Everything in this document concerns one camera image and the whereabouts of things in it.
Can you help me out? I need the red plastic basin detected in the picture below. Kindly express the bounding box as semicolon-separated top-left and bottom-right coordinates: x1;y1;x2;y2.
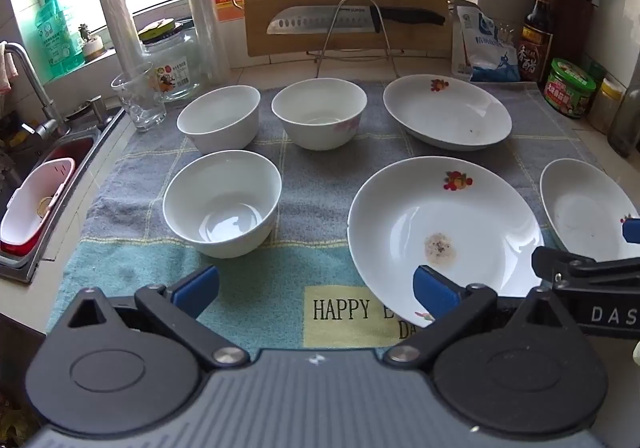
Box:
0;133;96;259

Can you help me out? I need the yellow lid spice jar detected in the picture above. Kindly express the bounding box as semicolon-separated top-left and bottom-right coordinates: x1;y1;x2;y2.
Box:
587;77;626;134

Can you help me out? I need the pink cloth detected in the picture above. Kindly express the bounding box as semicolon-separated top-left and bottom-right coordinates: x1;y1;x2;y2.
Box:
0;45;18;96

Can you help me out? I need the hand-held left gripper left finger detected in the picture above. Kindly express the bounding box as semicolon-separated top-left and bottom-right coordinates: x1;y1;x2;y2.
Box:
65;265;252;372

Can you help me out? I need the dark red knife block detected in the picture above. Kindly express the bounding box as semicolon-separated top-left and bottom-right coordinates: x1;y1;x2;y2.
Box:
550;0;596;64

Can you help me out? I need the white plate fruit print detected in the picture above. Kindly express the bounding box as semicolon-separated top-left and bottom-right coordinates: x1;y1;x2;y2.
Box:
383;74;513;152
539;158;640;261
347;156;546;329

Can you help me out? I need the grey teal checked towel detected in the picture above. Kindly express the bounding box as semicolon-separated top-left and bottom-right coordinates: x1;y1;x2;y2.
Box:
46;78;626;351

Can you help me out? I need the clear glass bottle red cap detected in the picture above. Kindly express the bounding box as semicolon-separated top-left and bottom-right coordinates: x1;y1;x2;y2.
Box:
607;73;640;159

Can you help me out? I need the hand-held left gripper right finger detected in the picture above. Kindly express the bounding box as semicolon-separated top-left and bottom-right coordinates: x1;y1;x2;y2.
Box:
383;264;577;372

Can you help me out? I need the dark vinegar bottle red cap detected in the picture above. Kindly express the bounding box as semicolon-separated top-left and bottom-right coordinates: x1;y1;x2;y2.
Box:
520;0;556;85

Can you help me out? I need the black handled kitchen knife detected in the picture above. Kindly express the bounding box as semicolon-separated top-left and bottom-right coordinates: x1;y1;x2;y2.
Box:
266;4;446;35

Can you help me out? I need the steel sink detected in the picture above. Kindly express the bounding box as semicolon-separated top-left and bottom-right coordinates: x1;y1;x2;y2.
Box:
0;108;126;284

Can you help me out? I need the clear drinking glass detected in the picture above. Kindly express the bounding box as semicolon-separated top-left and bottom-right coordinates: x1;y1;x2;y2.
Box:
110;62;168;132

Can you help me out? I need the white pink plastic basin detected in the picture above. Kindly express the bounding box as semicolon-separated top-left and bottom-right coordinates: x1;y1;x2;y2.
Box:
0;158;76;249

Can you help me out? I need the green lid sauce jar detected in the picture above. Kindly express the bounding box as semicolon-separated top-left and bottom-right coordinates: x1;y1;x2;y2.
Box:
544;58;598;119

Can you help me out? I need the green dish soap bottle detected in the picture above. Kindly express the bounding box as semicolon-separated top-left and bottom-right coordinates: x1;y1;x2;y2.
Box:
34;0;86;77

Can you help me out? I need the metal faucet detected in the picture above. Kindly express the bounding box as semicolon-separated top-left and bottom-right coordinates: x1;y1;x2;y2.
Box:
0;42;71;139

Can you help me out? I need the small potted plant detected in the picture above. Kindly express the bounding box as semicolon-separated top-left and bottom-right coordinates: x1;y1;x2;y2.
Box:
77;23;105;63

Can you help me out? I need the white blue salt bag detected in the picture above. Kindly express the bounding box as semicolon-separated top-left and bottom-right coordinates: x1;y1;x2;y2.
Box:
451;0;522;83

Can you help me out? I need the glass jar black lid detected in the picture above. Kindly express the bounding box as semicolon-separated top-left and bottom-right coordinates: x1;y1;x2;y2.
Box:
137;18;201;103

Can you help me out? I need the white bowl pink flower print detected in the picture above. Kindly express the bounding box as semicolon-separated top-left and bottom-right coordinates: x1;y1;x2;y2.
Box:
176;84;262;152
271;79;368;151
163;149;283;259

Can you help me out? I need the short plastic wrap roll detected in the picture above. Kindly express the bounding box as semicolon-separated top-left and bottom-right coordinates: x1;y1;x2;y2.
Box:
99;0;151;94

